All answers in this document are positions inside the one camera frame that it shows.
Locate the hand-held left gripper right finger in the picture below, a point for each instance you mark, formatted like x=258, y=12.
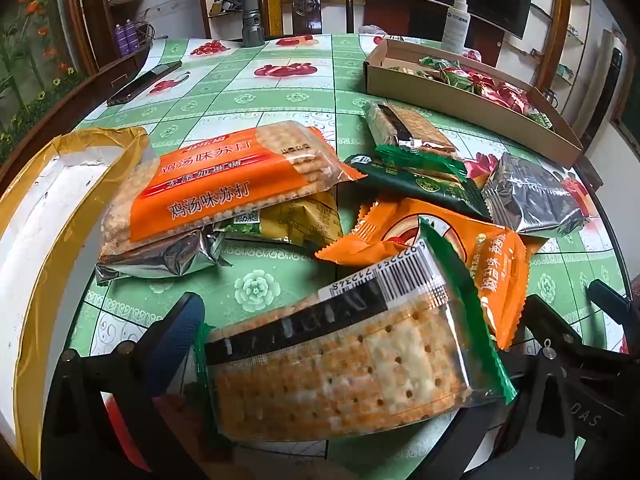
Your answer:
x=542, y=320

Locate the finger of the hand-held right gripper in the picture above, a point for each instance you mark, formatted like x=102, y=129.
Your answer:
x=610, y=300

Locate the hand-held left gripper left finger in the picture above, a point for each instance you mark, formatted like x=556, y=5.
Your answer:
x=187, y=325

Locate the orange round-logo snack packet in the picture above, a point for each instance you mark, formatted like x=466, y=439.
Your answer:
x=495, y=270

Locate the silver foil snack packet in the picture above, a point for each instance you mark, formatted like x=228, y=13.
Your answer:
x=160, y=257

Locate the silver black snack packet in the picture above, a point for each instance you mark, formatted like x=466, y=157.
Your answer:
x=535, y=195

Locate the large orange cracker pack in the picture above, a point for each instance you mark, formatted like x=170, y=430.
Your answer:
x=225, y=180

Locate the yellow green snack packet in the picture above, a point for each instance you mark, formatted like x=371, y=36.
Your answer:
x=300, y=220

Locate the clear green-edged cracker packet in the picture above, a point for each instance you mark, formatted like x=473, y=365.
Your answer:
x=350, y=360

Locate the white tray with yellow tape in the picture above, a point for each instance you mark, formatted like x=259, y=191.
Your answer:
x=40, y=240

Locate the dark green snack packet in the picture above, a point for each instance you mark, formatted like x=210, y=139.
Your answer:
x=400, y=185

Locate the white standing air conditioner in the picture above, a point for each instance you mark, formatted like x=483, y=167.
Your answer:
x=607, y=80

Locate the pile of red green packets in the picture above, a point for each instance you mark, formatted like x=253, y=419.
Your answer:
x=500, y=92

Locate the clear dark-band cracker packet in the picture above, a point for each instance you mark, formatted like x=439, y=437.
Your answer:
x=400, y=125

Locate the long cardboard box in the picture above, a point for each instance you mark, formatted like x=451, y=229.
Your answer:
x=450, y=95

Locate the black smartphone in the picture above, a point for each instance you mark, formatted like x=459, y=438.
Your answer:
x=145, y=82

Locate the green fruit print tablecloth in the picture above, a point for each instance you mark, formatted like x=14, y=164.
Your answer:
x=280, y=90

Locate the dark wooden cabinet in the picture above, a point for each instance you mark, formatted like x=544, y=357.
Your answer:
x=75, y=95

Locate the purple bottle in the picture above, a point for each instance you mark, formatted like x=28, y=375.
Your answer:
x=120, y=37
x=131, y=35

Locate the white spray bottle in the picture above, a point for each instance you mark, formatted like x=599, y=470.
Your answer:
x=457, y=25

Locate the grey metal flashlight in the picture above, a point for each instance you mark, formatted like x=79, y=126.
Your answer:
x=251, y=15

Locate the clear plastic bag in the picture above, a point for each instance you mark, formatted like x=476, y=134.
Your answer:
x=372, y=30

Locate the floral wall poster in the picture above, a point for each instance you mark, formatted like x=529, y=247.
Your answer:
x=30, y=60

